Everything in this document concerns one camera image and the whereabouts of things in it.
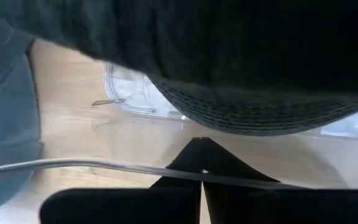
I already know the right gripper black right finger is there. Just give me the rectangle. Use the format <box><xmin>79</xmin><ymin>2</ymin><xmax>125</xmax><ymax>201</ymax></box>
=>
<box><xmin>201</xmin><ymin>136</ymin><xmax>358</xmax><ymax>224</ymax></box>

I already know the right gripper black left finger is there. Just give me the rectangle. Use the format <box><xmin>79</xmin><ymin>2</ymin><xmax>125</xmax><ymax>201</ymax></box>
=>
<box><xmin>39</xmin><ymin>136</ymin><xmax>203</xmax><ymax>224</ymax></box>

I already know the grey baseball cap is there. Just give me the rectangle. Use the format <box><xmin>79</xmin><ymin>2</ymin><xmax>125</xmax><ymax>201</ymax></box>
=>
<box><xmin>0</xmin><ymin>12</ymin><xmax>43</xmax><ymax>217</ymax></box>

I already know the black baseball cap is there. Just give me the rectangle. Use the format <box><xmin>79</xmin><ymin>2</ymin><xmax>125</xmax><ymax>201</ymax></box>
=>
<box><xmin>0</xmin><ymin>0</ymin><xmax>358</xmax><ymax>137</ymax></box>

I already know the clear plastic bin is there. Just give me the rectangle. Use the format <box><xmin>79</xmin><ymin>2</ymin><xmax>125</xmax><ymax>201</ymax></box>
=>
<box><xmin>0</xmin><ymin>60</ymin><xmax>358</xmax><ymax>191</ymax></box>

